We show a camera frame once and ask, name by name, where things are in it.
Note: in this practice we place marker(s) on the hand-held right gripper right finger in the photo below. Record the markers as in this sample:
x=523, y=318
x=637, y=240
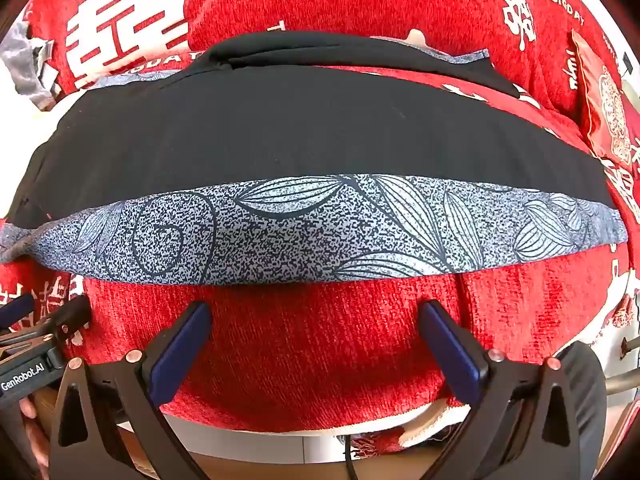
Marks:
x=452, y=355

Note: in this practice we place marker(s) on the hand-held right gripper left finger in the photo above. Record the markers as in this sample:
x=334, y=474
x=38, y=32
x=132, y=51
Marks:
x=180, y=355

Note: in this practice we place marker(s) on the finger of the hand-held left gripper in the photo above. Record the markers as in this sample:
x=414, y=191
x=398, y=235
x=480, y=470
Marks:
x=15, y=310
x=67, y=317

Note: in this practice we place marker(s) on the black pants with grey print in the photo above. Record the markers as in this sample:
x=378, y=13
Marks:
x=300, y=135

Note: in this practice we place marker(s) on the person's left hand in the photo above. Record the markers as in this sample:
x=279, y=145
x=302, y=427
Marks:
x=31, y=425

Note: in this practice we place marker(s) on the red printed sofa cover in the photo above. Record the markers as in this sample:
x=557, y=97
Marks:
x=325, y=355

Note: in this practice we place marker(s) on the grey clothing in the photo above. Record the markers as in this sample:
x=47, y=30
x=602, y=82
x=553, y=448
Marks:
x=27, y=65

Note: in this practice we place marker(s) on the red embroidered cushion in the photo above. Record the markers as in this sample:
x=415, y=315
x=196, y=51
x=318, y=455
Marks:
x=607, y=105

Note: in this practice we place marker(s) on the metal frame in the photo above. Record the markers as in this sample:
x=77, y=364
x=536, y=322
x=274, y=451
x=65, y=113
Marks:
x=625, y=385

